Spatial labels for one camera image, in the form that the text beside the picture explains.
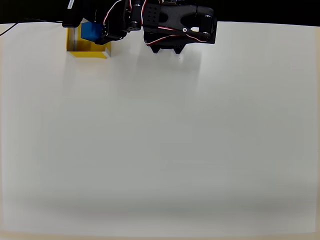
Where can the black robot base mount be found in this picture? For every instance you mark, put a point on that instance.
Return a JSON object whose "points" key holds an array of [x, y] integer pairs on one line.
{"points": [[166, 50]]}

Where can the yellow box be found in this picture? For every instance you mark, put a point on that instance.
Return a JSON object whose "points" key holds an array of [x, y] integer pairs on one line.
{"points": [[87, 54]]}

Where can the blue cube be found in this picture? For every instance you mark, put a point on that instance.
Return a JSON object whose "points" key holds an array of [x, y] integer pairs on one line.
{"points": [[91, 31]]}

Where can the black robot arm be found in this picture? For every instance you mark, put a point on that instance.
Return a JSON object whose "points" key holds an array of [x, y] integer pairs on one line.
{"points": [[172, 17]]}

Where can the black camera with white label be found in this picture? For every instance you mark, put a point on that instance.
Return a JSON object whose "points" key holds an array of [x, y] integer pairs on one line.
{"points": [[72, 12]]}

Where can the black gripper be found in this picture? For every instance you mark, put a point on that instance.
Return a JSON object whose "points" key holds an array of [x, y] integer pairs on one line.
{"points": [[108, 32]]}

